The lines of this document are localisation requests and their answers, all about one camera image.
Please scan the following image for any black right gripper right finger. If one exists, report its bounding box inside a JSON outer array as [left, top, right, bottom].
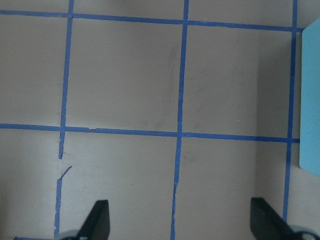
[[250, 197, 295, 240]]

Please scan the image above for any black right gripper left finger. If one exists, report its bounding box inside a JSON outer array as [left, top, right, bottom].
[[75, 200, 111, 240]]

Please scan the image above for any light blue plastic bin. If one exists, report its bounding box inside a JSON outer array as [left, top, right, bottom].
[[299, 19, 320, 177]]

